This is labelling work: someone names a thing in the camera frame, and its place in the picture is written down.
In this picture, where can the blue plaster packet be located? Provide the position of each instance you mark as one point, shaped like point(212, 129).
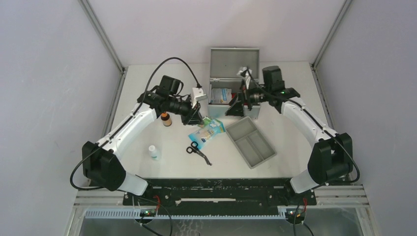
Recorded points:
point(203, 135)

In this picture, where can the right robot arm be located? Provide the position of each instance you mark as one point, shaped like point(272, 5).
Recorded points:
point(332, 152)

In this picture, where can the grey plastic divider tray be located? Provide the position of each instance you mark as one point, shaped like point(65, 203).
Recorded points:
point(250, 142)

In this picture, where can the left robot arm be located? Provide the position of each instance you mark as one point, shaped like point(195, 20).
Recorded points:
point(101, 160)

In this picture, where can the small green white box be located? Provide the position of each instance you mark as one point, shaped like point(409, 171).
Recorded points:
point(206, 121)

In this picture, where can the grey metal medicine box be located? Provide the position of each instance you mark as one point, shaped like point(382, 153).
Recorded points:
point(224, 65)

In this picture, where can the black medical scissors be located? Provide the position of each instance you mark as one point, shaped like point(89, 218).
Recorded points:
point(193, 148)

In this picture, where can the brown bottle orange cap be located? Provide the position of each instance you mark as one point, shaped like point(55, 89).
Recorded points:
point(166, 119)

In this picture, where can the clear bottle white cap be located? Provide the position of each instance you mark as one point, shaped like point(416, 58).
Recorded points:
point(154, 153)

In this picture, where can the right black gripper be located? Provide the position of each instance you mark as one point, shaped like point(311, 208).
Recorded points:
point(237, 108)

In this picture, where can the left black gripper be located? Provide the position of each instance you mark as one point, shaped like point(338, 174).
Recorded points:
point(193, 116)

